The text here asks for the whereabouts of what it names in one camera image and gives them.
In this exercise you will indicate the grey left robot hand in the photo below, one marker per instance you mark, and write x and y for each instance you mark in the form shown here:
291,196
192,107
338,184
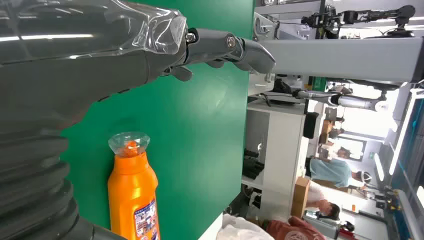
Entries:
82,59

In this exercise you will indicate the white shelf cabinet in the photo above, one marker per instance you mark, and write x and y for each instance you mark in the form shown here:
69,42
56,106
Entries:
285,155

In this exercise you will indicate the black box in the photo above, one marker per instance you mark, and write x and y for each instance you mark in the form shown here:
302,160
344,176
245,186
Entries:
310,125

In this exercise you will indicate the white robot stand with column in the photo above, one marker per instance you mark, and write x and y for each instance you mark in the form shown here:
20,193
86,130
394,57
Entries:
331,59

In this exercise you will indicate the brown cardboard box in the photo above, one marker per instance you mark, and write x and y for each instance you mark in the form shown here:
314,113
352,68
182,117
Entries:
299,197

